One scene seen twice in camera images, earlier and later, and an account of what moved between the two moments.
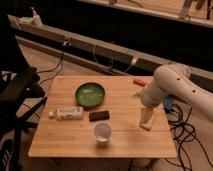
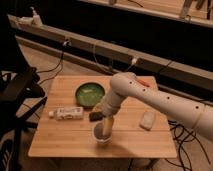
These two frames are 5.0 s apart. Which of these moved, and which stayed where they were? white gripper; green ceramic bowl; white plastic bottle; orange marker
Moved: white gripper
Stayed: orange marker; green ceramic bowl; white plastic bottle
